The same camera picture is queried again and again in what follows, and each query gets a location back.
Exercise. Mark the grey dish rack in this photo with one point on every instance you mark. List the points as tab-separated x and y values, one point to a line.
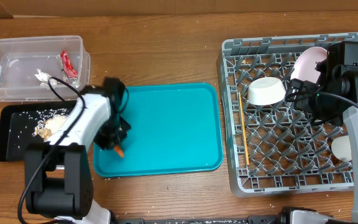
286	153

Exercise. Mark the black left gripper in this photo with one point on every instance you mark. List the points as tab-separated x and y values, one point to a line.
107	145

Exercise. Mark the peanut shells and rice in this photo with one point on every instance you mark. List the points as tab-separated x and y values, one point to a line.
50	124

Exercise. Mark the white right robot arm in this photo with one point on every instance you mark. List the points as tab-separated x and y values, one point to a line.
324	83

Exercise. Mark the white bowl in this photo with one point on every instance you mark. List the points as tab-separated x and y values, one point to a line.
266	91

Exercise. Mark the clear plastic bin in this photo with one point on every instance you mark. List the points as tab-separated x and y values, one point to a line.
21	57

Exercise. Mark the white paper cup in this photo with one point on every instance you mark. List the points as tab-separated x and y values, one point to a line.
341	148

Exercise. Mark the wooden chopstick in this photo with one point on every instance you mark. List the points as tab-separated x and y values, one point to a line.
243	128

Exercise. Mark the red snack wrapper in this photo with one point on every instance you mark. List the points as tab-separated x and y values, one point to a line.
70	75

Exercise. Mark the foil ball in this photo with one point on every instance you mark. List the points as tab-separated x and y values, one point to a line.
45	79

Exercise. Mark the orange carrot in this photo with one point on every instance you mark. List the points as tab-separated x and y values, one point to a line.
119	151

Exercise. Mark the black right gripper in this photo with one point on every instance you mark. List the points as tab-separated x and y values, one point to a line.
306	93

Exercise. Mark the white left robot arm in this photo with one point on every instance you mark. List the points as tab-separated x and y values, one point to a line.
58	182

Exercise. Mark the black tray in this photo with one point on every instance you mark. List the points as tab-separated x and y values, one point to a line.
12	148

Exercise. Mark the pink plate with food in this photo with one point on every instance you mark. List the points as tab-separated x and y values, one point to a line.
305	65

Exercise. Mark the teal serving tray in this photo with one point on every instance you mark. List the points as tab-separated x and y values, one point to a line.
174	129

